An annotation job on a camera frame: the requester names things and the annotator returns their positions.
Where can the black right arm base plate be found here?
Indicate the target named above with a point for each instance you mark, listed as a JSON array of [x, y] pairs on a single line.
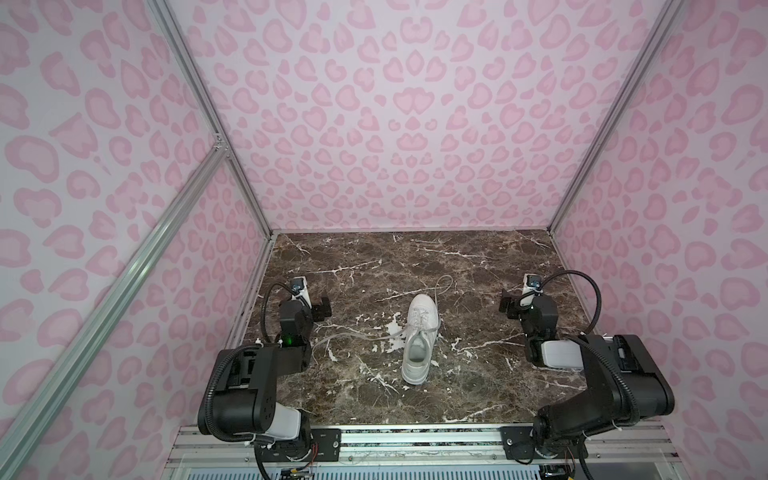
[[525, 446]]

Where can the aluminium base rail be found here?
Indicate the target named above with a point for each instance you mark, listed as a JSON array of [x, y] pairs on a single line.
[[474, 451]]

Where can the corner frame post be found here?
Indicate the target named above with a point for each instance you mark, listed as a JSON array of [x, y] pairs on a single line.
[[662, 28], [171, 29]]

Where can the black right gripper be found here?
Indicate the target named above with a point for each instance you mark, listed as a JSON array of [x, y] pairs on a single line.
[[511, 303]]

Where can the white sneaker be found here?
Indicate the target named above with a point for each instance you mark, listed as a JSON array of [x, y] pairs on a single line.
[[419, 346]]

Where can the left corner frame post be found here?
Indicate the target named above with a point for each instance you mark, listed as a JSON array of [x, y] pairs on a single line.
[[171, 29]]

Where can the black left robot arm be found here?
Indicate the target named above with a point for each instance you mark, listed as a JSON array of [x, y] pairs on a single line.
[[240, 402]]

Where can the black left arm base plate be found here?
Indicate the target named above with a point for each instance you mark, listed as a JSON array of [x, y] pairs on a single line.
[[316, 444]]

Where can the right corner frame post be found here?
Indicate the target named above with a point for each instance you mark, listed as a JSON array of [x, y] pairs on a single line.
[[662, 28]]

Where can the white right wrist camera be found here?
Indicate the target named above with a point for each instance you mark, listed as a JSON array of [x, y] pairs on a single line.
[[532, 284]]

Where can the aluminium diagonal frame strut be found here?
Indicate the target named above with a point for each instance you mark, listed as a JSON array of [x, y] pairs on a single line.
[[37, 415]]

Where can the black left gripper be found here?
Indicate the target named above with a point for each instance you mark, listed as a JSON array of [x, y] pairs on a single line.
[[320, 308]]

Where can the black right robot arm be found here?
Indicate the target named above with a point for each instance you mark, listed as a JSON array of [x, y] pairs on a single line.
[[623, 383]]

